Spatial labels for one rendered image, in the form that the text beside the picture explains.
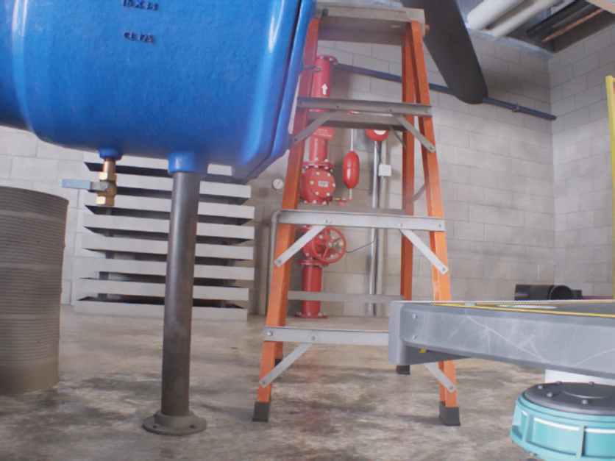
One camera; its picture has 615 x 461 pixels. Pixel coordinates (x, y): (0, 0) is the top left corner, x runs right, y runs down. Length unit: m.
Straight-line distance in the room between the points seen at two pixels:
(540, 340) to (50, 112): 0.91
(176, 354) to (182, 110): 0.49
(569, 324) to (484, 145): 5.38
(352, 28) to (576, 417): 1.50
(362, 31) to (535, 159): 4.63
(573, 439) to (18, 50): 0.97
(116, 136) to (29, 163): 3.50
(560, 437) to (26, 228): 1.24
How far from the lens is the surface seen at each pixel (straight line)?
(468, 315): 0.31
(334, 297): 1.68
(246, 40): 0.92
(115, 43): 0.92
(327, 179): 4.22
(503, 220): 5.63
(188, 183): 1.05
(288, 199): 1.23
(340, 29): 1.70
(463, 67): 4.82
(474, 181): 5.44
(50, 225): 1.39
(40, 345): 1.40
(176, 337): 1.04
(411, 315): 0.34
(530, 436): 0.36
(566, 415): 0.34
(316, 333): 1.15
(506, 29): 5.99
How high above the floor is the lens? 0.34
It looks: 5 degrees up
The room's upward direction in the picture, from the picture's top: 3 degrees clockwise
